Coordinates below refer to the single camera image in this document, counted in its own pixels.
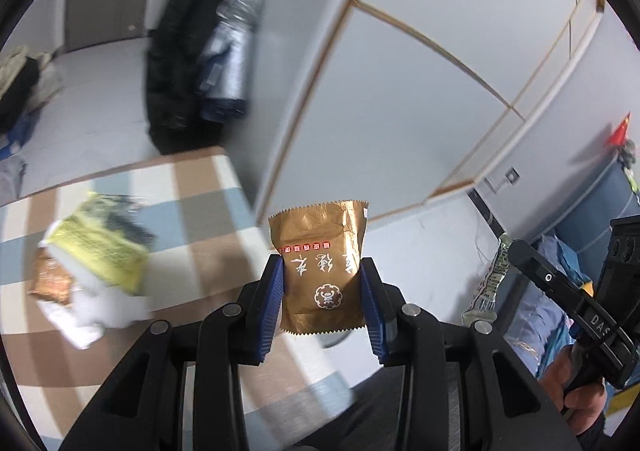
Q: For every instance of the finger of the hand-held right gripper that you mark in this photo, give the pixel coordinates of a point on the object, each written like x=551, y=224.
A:
x=547, y=277

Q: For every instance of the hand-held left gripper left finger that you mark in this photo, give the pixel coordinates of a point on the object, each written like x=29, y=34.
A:
x=270, y=303

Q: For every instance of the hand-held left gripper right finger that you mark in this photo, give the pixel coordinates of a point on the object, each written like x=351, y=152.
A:
x=376, y=308

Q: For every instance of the silver striped wrapper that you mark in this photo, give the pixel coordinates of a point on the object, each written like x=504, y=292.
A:
x=487, y=281

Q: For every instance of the gold snack packet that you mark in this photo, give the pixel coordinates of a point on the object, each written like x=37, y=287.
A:
x=320, y=251

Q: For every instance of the white tissue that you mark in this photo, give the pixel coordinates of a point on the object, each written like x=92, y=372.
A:
x=110, y=313

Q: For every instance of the yellow snack packet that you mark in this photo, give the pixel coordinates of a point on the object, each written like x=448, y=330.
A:
x=95, y=246

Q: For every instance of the person's right hand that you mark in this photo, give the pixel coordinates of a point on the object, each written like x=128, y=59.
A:
x=575, y=396

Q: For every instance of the black skirting strip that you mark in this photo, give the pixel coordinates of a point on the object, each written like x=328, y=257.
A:
x=485, y=213

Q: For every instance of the small red flag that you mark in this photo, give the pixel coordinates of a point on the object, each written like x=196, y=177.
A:
x=620, y=131

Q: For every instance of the orange foil packet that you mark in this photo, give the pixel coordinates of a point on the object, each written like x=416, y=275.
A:
x=50, y=278

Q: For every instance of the blue hanging cloth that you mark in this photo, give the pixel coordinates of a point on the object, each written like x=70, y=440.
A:
x=225, y=71

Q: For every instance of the black hanging jacket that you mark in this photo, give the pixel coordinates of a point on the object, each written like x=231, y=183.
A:
x=170, y=81

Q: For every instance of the white wardrobe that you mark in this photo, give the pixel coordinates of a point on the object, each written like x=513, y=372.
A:
x=400, y=56

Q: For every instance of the grey cloth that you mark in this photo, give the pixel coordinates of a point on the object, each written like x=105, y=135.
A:
x=10, y=178

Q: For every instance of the clear plastic bottle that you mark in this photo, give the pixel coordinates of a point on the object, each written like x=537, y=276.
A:
x=240, y=6

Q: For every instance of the wall socket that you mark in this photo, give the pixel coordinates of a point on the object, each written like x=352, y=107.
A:
x=505, y=178

